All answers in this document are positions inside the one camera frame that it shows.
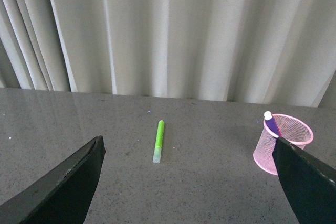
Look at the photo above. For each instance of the purple pen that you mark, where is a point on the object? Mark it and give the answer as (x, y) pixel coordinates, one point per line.
(271, 123)

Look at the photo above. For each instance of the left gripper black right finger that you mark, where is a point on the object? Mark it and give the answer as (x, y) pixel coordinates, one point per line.
(308, 183)

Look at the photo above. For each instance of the white curtain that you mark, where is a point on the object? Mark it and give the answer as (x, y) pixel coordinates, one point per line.
(253, 51)

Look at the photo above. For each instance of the pink mesh cup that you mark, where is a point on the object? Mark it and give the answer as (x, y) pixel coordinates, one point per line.
(292, 129)

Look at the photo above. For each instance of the green pen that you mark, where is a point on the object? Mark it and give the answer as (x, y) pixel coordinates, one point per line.
(158, 142)

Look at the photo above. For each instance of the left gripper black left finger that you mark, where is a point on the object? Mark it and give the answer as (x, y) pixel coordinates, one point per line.
(64, 194)

